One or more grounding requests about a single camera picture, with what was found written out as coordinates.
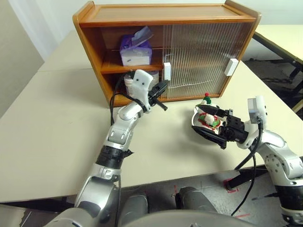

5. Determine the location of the wooden cabinet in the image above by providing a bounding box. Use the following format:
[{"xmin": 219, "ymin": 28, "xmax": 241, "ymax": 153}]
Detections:
[{"xmin": 72, "ymin": 0, "xmax": 262, "ymax": 108}]

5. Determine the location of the silver robot torso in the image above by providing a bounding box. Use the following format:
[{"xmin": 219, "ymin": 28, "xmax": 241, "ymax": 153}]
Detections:
[{"xmin": 45, "ymin": 208, "xmax": 284, "ymax": 227}]

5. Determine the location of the white plush dog toy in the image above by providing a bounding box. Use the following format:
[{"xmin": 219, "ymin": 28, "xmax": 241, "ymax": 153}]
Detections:
[{"xmin": 191, "ymin": 92, "xmax": 224, "ymax": 133}]

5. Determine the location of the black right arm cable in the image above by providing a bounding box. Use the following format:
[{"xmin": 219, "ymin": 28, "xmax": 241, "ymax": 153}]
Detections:
[{"xmin": 231, "ymin": 119, "xmax": 265, "ymax": 217}]

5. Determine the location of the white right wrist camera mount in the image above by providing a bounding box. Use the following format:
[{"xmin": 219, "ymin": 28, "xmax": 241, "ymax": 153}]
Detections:
[{"xmin": 237, "ymin": 95, "xmax": 270, "ymax": 149}]

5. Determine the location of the white door handle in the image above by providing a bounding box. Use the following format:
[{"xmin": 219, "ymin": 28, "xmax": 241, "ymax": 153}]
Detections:
[
  {"xmin": 224, "ymin": 58, "xmax": 239, "ymax": 77},
  {"xmin": 163, "ymin": 62, "xmax": 171, "ymax": 81}
]

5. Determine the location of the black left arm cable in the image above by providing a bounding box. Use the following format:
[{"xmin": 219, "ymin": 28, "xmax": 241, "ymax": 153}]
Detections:
[{"xmin": 109, "ymin": 75, "xmax": 146, "ymax": 130}]

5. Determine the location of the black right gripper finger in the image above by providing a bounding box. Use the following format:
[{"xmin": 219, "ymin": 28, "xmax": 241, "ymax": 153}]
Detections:
[
  {"xmin": 191, "ymin": 125, "xmax": 228, "ymax": 149},
  {"xmin": 197, "ymin": 105, "xmax": 232, "ymax": 117}
]

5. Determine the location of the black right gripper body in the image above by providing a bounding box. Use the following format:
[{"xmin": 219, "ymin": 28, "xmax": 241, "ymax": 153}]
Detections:
[{"xmin": 219, "ymin": 108, "xmax": 250, "ymax": 144}]

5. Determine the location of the dark grey rounded shape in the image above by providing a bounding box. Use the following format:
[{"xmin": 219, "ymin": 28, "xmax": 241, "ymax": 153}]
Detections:
[
  {"xmin": 117, "ymin": 192, "xmax": 149, "ymax": 227},
  {"xmin": 175, "ymin": 186, "xmax": 214, "ymax": 213}
]

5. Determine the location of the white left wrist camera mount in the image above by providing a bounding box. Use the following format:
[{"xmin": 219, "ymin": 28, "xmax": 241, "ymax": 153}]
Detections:
[{"xmin": 128, "ymin": 69, "xmax": 154, "ymax": 114}]

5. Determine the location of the purple tissue pack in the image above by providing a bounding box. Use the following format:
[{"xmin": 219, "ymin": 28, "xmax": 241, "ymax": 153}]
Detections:
[{"xmin": 119, "ymin": 26, "xmax": 154, "ymax": 67}]

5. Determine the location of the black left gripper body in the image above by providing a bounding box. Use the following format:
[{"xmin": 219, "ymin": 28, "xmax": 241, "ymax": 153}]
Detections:
[{"xmin": 148, "ymin": 86, "xmax": 164, "ymax": 104}]

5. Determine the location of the ribbed clear sliding door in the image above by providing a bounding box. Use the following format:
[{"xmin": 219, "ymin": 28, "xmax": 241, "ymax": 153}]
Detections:
[
  {"xmin": 162, "ymin": 23, "xmax": 247, "ymax": 99},
  {"xmin": 169, "ymin": 22, "xmax": 250, "ymax": 98}
]

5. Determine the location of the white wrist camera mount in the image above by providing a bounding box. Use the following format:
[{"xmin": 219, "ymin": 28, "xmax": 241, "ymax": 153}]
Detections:
[
  {"xmin": 237, "ymin": 95, "xmax": 270, "ymax": 149},
  {"xmin": 128, "ymin": 69, "xmax": 154, "ymax": 114}
]

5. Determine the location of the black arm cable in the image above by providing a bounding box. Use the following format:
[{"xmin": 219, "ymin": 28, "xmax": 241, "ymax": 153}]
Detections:
[
  {"xmin": 109, "ymin": 75, "xmax": 146, "ymax": 130},
  {"xmin": 231, "ymin": 119, "xmax": 265, "ymax": 217}
]

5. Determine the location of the cream table with black legs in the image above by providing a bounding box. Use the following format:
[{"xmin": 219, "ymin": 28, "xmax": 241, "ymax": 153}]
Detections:
[{"xmin": 252, "ymin": 25, "xmax": 303, "ymax": 113}]

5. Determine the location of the black table foot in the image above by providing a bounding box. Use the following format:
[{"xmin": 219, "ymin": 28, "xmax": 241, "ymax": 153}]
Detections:
[{"xmin": 226, "ymin": 168, "xmax": 268, "ymax": 190}]

